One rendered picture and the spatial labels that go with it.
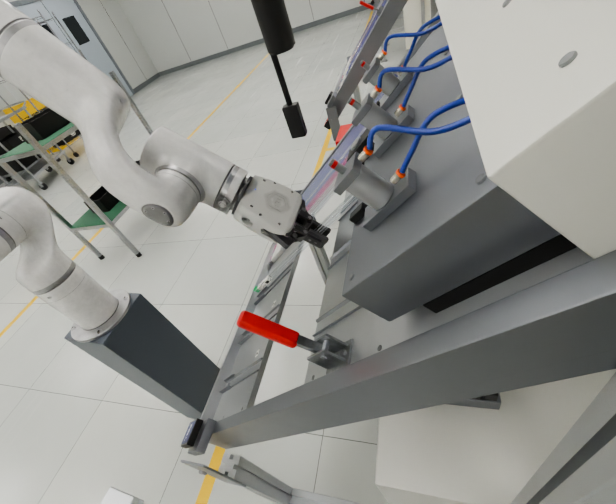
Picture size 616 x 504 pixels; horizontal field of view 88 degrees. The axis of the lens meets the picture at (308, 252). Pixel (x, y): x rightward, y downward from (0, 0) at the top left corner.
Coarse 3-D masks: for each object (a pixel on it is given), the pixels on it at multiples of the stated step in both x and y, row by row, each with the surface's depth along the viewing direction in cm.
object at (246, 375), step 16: (288, 272) 68; (272, 288) 73; (288, 288) 64; (256, 304) 80; (272, 304) 66; (272, 320) 60; (256, 336) 65; (240, 352) 70; (256, 352) 59; (240, 368) 63; (256, 368) 54; (240, 384) 58; (256, 384) 51; (224, 400) 62; (240, 400) 53; (224, 416) 56
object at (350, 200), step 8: (344, 200) 52; (352, 200) 50; (336, 208) 54; (344, 208) 52; (328, 216) 55; (336, 216) 53; (320, 224) 57; (328, 224) 55; (320, 232) 57; (296, 248) 64; (304, 248) 62; (288, 256) 67; (296, 256) 65; (280, 264) 70; (288, 264) 68; (272, 272) 73; (256, 288) 80
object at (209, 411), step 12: (264, 264) 88; (264, 276) 86; (252, 300) 80; (252, 312) 79; (240, 336) 74; (228, 360) 70; (228, 372) 68; (216, 384) 66; (216, 396) 65; (204, 408) 63; (216, 408) 64
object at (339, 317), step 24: (336, 240) 50; (336, 264) 45; (552, 264) 17; (576, 264) 16; (336, 288) 41; (504, 288) 19; (336, 312) 37; (360, 312) 32; (408, 312) 26; (432, 312) 23; (456, 312) 21; (336, 336) 34; (360, 336) 30; (384, 336) 27; (408, 336) 24
